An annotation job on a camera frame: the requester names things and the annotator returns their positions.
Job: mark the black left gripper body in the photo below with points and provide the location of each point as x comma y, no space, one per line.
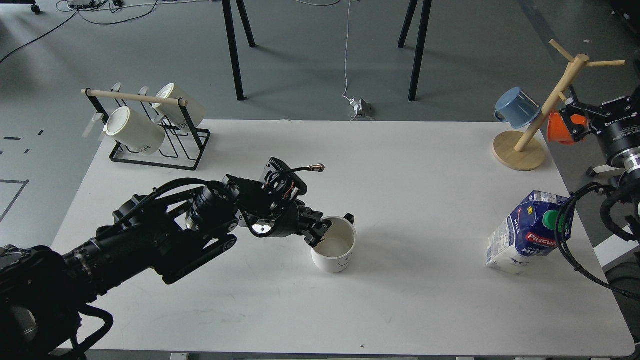
267,206

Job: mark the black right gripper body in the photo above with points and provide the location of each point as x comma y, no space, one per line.
619,132

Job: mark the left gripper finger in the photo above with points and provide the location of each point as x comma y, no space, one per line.
307,217
315,234

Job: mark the white smiley face mug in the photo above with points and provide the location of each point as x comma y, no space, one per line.
335,252

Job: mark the blue white milk carton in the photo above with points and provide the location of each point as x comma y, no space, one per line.
528,232

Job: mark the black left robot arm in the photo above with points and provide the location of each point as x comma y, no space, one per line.
46,297

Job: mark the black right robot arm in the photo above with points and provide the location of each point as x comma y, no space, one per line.
627,188

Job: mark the orange mug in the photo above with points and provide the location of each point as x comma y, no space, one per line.
558,132

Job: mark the blue mug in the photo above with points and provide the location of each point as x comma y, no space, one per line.
516,108

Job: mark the wooden mug tree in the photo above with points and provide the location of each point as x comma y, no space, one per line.
520,151

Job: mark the black right table legs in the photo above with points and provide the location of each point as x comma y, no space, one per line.
419,49

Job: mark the front white mug on rack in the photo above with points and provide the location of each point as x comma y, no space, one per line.
135,131

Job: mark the black wire mug rack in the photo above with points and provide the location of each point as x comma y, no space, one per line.
179,115

